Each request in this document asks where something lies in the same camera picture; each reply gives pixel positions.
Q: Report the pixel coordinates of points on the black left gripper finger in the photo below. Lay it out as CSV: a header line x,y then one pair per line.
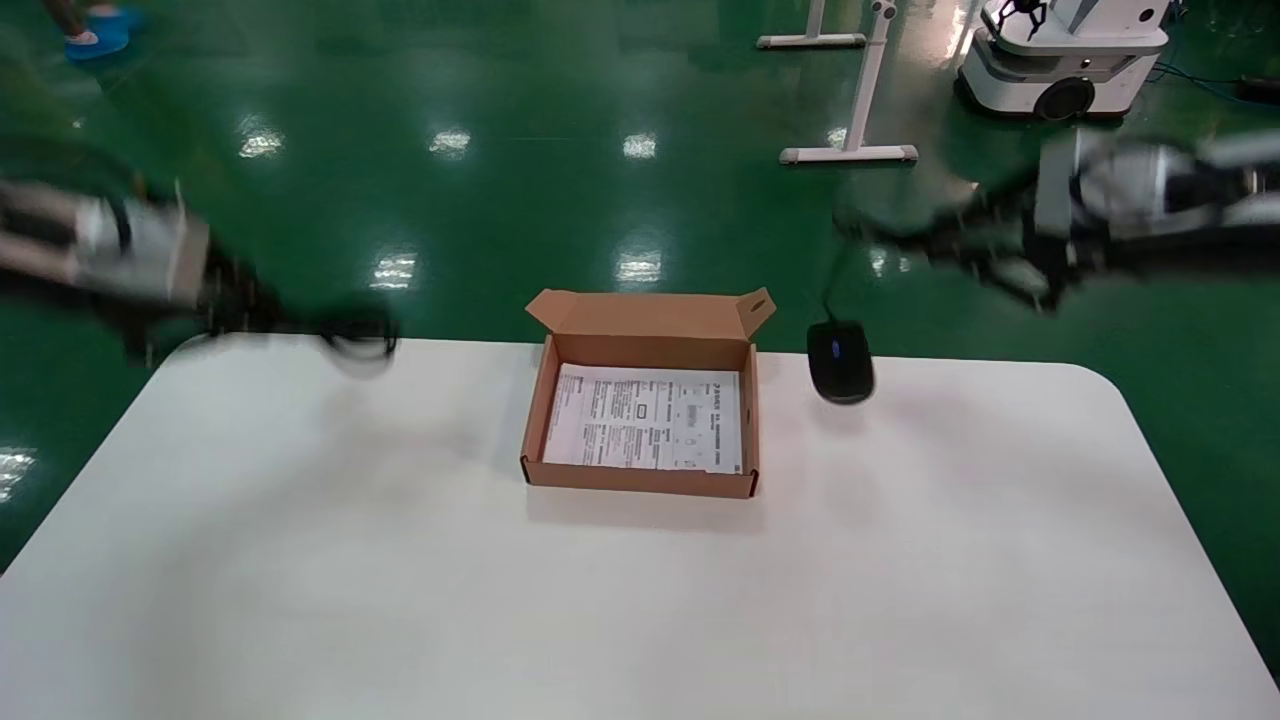
x,y
330,318
330,342

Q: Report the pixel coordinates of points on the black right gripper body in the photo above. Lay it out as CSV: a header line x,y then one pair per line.
x,y
1020,240

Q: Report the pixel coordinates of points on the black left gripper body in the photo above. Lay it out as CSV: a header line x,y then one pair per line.
x,y
235,295

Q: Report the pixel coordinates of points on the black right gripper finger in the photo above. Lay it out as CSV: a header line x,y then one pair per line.
x,y
930,250
900,215

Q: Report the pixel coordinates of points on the black computer mouse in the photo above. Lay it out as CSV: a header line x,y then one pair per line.
x,y
840,362

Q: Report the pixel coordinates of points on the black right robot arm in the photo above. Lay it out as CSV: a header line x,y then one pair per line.
x,y
1190,215

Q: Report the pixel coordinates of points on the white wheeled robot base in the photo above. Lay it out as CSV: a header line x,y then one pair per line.
x,y
1050,60

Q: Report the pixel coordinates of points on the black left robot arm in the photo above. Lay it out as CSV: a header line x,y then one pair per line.
x,y
40,250

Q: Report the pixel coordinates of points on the black floor box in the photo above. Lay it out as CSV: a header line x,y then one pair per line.
x,y
1260,88

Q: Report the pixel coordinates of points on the brown cardboard box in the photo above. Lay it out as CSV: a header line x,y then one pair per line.
x,y
640,335

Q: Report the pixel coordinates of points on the white metal stand legs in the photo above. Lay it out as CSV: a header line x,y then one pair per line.
x,y
866,80

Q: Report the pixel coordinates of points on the white stand with short foot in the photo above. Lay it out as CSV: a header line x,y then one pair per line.
x,y
810,38

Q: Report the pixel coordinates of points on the black gripper of white robot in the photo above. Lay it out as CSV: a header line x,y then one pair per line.
x,y
1022,15

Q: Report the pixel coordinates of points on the blue shoe cover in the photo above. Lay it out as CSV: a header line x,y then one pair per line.
x,y
100,38

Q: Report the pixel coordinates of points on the printed white paper sheet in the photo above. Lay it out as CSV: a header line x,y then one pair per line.
x,y
640,420

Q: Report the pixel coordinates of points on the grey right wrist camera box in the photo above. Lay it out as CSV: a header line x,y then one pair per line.
x,y
1060,190

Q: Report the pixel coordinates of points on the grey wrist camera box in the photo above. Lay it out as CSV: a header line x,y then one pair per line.
x,y
1060,190
135,250

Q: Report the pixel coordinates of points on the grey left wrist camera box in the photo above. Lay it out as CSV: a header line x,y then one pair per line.
x,y
135,250

